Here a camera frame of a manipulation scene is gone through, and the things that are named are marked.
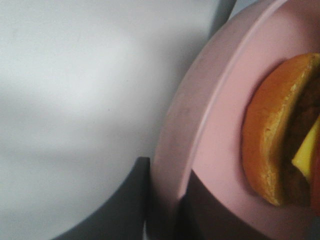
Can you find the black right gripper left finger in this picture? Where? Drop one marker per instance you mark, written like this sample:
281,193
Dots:
122,216

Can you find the pink round plate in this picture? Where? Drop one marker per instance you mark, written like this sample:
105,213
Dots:
202,129

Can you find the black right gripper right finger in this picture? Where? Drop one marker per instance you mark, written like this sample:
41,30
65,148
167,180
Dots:
202,217

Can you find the burger with lettuce and cheese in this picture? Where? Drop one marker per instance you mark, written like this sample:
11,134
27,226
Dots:
281,113

